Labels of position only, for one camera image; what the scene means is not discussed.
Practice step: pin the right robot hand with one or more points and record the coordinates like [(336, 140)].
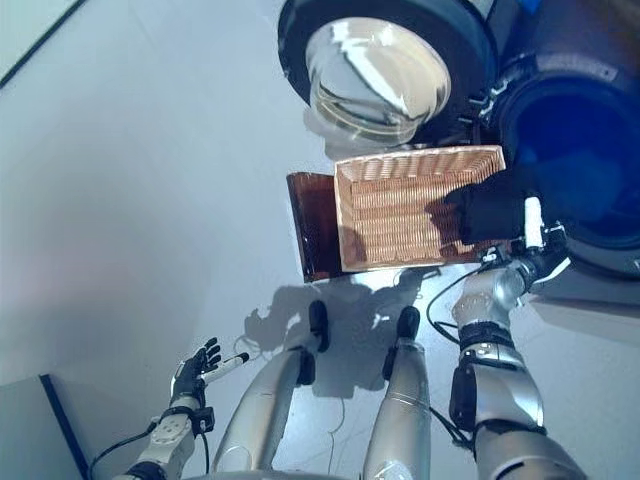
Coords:
[(534, 225)]

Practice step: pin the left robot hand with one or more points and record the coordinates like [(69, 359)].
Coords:
[(190, 380)]

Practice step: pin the black garment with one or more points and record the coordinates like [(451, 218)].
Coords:
[(490, 210)]

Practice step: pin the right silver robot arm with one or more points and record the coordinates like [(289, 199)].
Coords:
[(500, 380)]

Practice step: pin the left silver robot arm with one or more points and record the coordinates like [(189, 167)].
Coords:
[(165, 440)]

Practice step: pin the round glass washing machine door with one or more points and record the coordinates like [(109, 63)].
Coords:
[(380, 65)]

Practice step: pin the left black robot foot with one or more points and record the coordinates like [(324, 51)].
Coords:
[(318, 322)]

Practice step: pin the black robot foot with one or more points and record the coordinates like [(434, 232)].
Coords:
[(408, 322), (318, 322)]

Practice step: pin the rectangular wicker laundry basket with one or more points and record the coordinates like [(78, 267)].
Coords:
[(390, 215)]

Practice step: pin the right black robot foot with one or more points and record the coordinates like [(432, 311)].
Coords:
[(408, 322)]

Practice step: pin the brown glossy wooden stool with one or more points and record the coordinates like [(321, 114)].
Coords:
[(315, 225)]

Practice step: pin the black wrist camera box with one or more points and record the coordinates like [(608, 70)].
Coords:
[(204, 419)]

